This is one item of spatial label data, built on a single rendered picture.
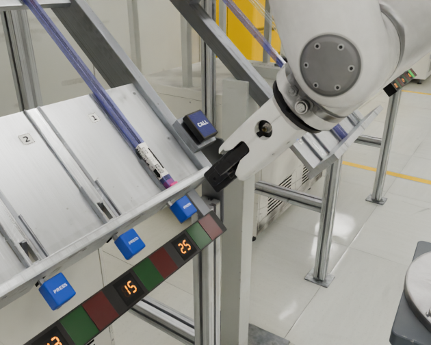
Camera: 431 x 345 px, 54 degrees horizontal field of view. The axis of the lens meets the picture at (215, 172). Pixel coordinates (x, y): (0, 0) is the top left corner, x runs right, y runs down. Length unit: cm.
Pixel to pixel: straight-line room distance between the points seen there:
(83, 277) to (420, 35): 84
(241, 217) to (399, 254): 100
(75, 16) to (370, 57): 59
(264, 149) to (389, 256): 144
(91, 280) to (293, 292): 78
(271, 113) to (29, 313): 69
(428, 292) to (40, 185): 46
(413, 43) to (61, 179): 42
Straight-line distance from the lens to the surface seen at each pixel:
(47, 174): 57
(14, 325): 96
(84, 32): 80
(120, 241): 55
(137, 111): 69
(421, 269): 54
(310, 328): 146
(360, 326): 150
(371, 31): 33
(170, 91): 173
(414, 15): 39
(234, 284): 113
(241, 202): 99
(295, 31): 34
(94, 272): 104
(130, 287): 55
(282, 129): 44
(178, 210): 62
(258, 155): 45
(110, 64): 77
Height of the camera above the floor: 101
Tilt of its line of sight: 25 degrees down
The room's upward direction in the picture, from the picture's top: straight up
